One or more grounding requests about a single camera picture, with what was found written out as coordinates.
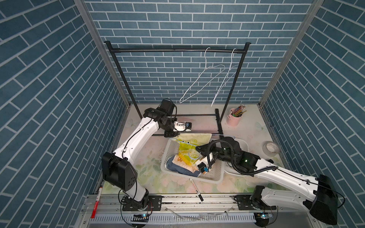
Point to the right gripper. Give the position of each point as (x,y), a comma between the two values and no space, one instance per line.
(206,151)

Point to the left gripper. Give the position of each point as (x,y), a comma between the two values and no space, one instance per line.
(172,133)

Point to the yellow green patterned towel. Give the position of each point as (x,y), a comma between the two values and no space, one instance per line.
(187,144)

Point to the orange patterned towel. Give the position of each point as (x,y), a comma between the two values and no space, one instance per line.
(181,163)

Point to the blue patterned towel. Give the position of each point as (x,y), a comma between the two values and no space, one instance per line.
(178,169)

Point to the light blue wire hanger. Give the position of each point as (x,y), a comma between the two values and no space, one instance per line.
(200,151)

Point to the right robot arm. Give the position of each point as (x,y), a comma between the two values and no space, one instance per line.
(315,195)

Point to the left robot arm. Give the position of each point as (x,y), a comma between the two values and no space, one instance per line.
(118,166)

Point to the white perforated plastic basket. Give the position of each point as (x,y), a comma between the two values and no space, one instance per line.
(215,175)

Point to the white rectangular tray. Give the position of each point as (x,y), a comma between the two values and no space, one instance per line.
(228,169)

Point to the pink pencil cup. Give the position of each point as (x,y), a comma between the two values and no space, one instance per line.
(235,114)

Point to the black tipped marker pen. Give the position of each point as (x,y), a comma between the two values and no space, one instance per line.
(196,190)

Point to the clear tape roll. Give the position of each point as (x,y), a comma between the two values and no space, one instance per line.
(271,149)

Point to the black metal clothes rack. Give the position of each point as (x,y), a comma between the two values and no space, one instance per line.
(113,51)

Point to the red marker pen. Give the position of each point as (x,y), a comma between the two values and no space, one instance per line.
(96,203)

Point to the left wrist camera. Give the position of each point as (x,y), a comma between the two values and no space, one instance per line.
(182,126)

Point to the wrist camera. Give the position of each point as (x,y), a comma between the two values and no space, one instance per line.
(182,126)
(203,165)

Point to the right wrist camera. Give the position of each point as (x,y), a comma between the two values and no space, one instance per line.
(203,165)

